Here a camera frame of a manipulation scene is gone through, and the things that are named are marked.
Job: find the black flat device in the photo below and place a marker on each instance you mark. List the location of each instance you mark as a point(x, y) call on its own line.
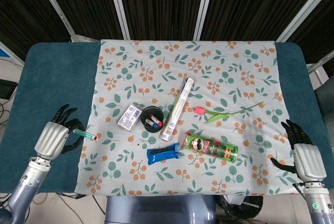
point(6, 89)

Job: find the black waste bin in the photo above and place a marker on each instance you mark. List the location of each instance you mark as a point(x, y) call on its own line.
point(235, 211)

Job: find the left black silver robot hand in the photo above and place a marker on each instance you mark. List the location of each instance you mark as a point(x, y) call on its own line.
point(53, 136)

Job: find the black mesh pen holder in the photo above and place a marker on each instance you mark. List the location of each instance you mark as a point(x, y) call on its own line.
point(146, 111)

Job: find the white blue-capped marker pen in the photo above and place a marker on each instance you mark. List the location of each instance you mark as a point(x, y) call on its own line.
point(152, 124)

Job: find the blue plastic snack packet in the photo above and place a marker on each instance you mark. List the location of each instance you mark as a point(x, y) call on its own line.
point(161, 154)

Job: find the white cling film roll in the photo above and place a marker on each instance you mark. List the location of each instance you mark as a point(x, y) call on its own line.
point(176, 110)

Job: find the floral patterned tablecloth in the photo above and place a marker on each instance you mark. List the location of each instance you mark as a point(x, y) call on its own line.
point(208, 72)

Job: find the pink artificial tulip flower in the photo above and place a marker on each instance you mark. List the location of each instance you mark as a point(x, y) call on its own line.
point(201, 110)

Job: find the green Pringles can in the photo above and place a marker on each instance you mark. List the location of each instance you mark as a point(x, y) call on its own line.
point(208, 147)

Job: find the blue-grey robot torso base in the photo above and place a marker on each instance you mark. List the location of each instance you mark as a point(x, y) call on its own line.
point(161, 209)

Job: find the green-bodied red marker pen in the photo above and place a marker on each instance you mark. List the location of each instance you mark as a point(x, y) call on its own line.
point(86, 135)

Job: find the white partition frame post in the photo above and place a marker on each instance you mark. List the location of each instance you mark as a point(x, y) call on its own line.
point(300, 12)
point(204, 4)
point(120, 4)
point(56, 10)

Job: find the white blue printed box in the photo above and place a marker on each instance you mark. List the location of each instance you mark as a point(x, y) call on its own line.
point(129, 117)

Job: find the white red-capped marker pen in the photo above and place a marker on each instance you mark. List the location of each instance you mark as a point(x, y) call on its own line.
point(156, 119)

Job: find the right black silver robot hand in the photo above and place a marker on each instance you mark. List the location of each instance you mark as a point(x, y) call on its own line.
point(308, 158)

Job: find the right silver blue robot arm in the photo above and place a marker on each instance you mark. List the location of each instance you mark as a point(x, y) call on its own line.
point(318, 203)

